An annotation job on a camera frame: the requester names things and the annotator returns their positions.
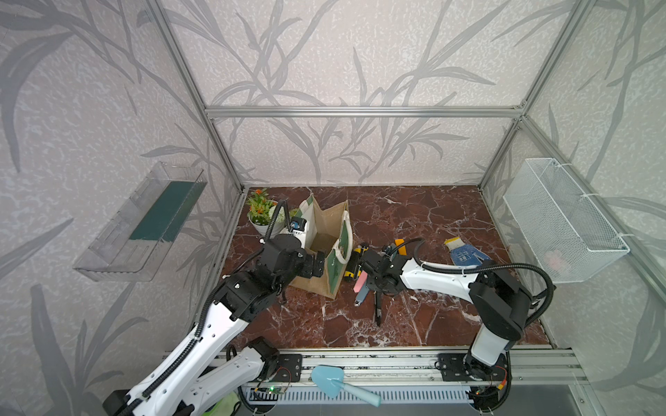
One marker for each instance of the blue dotted work glove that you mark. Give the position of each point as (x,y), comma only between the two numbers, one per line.
(463,254)

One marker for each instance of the yellow black utility knife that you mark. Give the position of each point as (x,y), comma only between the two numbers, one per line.
(353,268)

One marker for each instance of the clear plastic wall bin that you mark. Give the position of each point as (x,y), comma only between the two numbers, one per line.
(137,240)

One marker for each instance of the light blue garden trowel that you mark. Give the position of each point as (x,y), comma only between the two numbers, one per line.
(330,380)

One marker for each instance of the green Christmas jute pouch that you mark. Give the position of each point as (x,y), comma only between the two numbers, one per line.
(329,231)

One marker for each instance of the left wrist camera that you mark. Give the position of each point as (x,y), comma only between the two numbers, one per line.
(299,226)

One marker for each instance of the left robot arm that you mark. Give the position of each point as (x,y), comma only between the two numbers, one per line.
(184,384)

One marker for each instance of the black green rubber glove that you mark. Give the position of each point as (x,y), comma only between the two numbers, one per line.
(229,406)

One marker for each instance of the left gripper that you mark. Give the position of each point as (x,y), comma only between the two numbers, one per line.
(308,270)

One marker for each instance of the potted artificial flowers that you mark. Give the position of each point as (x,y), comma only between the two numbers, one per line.
(261,209)

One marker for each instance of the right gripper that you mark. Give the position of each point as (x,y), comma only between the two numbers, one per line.
(369,284)

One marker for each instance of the grey-blue utility knife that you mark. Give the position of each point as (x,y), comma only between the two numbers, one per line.
(361,295)

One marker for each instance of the orange utility knife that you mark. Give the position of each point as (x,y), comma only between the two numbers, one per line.
(400,245)

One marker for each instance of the white wire mesh basket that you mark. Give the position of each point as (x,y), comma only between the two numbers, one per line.
(566,231)

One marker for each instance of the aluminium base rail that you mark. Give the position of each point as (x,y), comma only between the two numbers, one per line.
(430,366)

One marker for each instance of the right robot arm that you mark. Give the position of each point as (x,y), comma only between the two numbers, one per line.
(505,306)

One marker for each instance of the pink utility knife grey tip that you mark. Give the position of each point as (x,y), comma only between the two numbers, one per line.
(360,282)

